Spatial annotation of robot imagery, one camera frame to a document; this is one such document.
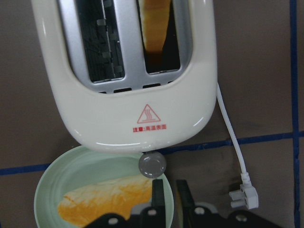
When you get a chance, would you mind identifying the white two-slot toaster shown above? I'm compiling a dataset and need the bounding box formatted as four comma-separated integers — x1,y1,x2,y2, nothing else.
30,0,217,179

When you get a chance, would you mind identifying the orange toast slice in toaster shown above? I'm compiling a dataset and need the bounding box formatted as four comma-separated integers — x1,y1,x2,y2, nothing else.
138,0,171,53

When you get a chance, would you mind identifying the triangular toast on plate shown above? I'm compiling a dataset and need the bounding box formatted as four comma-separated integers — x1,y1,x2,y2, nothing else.
57,175,152,228

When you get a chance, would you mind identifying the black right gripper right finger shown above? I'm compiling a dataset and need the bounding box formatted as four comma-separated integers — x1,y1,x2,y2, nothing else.
176,180,195,215

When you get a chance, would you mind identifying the light green round plate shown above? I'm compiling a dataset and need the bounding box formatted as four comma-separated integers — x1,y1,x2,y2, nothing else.
34,146,174,228

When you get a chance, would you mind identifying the white power cord with plug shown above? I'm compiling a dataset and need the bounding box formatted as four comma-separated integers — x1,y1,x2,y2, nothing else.
215,87,259,210

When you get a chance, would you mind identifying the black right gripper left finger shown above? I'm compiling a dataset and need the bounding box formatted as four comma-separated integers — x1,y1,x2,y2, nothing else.
152,179,164,214

